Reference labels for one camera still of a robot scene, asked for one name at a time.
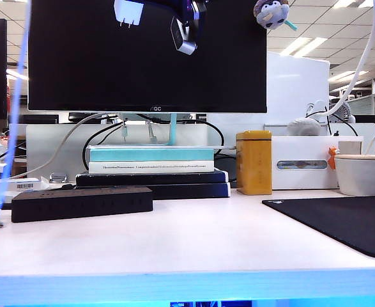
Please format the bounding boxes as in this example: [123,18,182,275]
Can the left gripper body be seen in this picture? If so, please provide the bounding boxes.
[176,0,209,25]

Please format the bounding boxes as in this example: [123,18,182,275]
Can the white charger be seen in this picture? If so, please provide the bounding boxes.
[114,0,144,30]

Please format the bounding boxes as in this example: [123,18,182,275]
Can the white charger cable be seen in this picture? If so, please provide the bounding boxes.
[0,0,32,307]

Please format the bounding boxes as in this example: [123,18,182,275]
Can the grey penguin plush toy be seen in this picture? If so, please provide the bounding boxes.
[253,0,298,31]

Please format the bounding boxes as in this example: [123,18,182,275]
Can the black AOC monitor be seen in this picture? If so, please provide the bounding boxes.
[27,0,268,113]

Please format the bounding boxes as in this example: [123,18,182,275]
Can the silver monitor stand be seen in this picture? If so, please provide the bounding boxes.
[118,111,236,150]

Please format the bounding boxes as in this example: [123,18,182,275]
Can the tall white partition board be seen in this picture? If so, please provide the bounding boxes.
[266,51,331,125]

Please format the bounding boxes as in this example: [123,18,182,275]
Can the teal book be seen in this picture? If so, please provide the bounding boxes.
[89,147,215,162]

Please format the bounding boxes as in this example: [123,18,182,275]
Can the grey round cushion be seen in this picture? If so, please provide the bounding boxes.
[286,117,322,137]

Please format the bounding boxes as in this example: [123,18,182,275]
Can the white book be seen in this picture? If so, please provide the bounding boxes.
[88,160,215,175]

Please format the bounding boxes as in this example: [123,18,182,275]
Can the yellow rectangular tin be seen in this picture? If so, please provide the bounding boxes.
[235,130,273,196]

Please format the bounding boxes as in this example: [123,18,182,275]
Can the black stacked books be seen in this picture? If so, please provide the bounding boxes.
[75,168,229,185]

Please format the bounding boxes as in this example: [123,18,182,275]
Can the small white desk fan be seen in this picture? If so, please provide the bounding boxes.
[304,99,356,125]

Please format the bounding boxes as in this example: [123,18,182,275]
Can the white tissue box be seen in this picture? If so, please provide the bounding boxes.
[271,135,340,191]

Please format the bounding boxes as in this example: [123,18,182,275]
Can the small orange cat figurine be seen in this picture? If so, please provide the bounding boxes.
[327,146,339,169]

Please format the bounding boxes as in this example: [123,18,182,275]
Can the white desk divider panel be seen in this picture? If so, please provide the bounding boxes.
[8,123,226,178]
[263,123,375,138]

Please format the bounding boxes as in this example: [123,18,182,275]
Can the small metal clip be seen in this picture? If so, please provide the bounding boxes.
[49,172,69,184]

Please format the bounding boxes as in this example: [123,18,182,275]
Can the round wooden mug lid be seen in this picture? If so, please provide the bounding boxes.
[333,153,375,161]

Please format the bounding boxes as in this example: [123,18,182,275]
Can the black power strip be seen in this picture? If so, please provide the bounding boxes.
[10,186,154,223]

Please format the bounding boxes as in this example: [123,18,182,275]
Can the pale ceramic mug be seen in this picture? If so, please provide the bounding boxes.
[333,158,375,196]

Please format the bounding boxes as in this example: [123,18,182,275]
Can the black Corsair mouse pad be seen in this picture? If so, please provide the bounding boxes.
[262,195,375,260]

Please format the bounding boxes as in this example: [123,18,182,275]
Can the white box with barcode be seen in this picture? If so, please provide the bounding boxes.
[0,177,44,194]

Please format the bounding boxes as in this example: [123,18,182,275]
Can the black monitor cable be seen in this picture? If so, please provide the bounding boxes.
[142,114,225,148]

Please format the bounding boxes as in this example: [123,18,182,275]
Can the thick white hanging cable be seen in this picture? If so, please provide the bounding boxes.
[326,0,375,116]

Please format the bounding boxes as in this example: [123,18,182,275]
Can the black looped cable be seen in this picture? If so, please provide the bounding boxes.
[82,121,126,170]

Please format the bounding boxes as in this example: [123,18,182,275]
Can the grey-white long cable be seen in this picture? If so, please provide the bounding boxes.
[10,112,123,179]

